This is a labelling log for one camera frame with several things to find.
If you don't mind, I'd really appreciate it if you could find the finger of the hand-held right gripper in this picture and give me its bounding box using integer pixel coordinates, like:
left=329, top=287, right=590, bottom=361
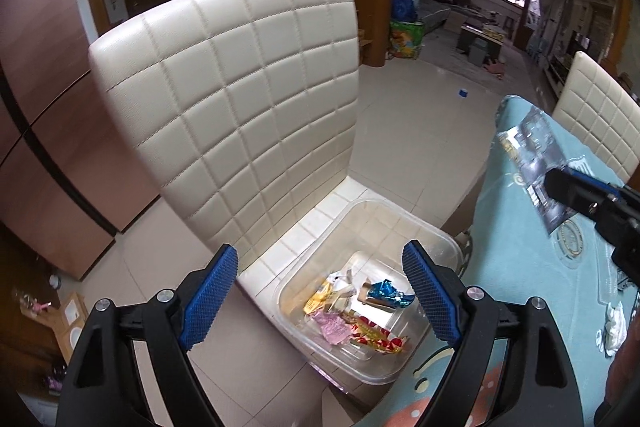
left=544, top=164, right=623, bottom=221

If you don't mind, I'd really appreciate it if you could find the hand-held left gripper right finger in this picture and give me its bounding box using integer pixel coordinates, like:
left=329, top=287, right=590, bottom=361
left=402, top=241, right=586, bottom=427

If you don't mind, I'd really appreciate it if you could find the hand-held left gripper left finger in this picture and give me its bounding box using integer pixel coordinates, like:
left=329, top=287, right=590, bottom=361
left=55, top=244, right=240, bottom=427

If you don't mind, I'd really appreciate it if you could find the blue foil wrapper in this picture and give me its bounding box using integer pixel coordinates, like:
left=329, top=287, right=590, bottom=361
left=369, top=279, right=416, bottom=310

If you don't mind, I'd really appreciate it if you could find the silver plastic wrapper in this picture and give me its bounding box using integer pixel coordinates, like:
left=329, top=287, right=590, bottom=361
left=495, top=108, right=596, bottom=237

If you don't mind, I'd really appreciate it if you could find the red gold foil wrapper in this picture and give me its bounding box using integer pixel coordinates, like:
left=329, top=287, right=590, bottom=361
left=350, top=314, right=408, bottom=355

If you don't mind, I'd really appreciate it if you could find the large white tissue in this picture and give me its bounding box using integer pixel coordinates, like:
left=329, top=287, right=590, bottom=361
left=597, top=301, right=627, bottom=355

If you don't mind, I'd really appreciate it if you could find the clear plastic bin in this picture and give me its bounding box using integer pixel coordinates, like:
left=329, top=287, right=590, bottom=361
left=272, top=198, right=462, bottom=394

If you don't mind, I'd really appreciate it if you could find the pink wrapper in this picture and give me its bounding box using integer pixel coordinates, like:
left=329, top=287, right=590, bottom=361
left=312, top=311, right=353, bottom=348

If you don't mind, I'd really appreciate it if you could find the yellow snack wrapper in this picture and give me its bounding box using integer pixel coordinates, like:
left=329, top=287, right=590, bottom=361
left=304, top=279, right=346, bottom=315

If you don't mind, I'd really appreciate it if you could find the person's right forearm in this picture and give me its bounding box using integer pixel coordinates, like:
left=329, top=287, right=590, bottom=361
left=592, top=302, right=640, bottom=427

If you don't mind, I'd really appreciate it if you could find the white quilted dining chair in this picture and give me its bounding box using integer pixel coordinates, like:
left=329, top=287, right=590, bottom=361
left=552, top=51, right=640, bottom=182
left=87, top=0, right=468, bottom=323

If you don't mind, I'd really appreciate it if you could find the teal heart print tablecloth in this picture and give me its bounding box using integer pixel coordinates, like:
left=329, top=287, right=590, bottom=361
left=380, top=94, right=640, bottom=427

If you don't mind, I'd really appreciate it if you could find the pink toy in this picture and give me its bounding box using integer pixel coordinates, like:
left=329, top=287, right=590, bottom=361
left=12, top=289, right=56, bottom=320

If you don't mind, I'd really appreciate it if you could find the dark coffee table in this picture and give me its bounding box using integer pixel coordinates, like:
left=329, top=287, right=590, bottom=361
left=460, top=24, right=506, bottom=58

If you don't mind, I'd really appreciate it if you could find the colourful printed bag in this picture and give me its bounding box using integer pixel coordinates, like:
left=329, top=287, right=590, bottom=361
left=389, top=19, right=426, bottom=60

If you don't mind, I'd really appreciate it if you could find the grey green sofa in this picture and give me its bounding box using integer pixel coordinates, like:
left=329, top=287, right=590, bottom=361
left=390, top=0, right=468, bottom=32

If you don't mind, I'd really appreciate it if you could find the brown glossy cabinet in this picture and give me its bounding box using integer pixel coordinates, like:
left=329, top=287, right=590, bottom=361
left=0, top=0, right=161, bottom=283

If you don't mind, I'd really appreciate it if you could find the blue bag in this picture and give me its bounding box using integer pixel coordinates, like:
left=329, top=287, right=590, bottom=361
left=391, top=0, right=418, bottom=22

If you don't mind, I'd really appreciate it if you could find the wooden cabinet with bottles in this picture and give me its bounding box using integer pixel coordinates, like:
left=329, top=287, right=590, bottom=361
left=347, top=0, right=396, bottom=68

